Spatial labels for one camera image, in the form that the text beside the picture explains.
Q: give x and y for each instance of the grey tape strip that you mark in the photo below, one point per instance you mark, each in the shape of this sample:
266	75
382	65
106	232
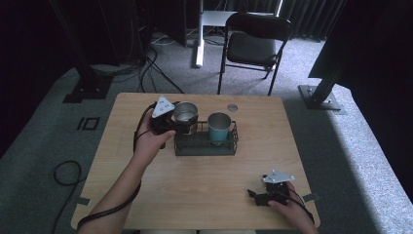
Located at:
83	201
311	197

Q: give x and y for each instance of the steel cup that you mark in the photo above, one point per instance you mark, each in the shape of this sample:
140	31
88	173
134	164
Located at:
185	112

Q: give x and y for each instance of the person's right hand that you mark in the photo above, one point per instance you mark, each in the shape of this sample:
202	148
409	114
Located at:
293	213

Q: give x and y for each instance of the round grey table grommet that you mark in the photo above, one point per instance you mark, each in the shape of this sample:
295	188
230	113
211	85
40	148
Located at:
232	107

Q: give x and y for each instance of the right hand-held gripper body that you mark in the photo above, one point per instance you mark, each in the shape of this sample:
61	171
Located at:
276	190

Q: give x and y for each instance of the person's left hand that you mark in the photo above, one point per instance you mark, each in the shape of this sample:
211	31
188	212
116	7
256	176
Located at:
150	143

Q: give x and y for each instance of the black metal stand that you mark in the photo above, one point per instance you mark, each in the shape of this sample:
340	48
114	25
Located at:
86	81
321	94

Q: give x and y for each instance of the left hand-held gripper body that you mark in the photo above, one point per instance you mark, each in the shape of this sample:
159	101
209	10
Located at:
160	115

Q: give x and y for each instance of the black folding chair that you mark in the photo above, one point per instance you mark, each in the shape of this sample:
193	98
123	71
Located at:
253	48

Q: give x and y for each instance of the teal cup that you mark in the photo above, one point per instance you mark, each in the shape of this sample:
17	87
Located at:
219	128

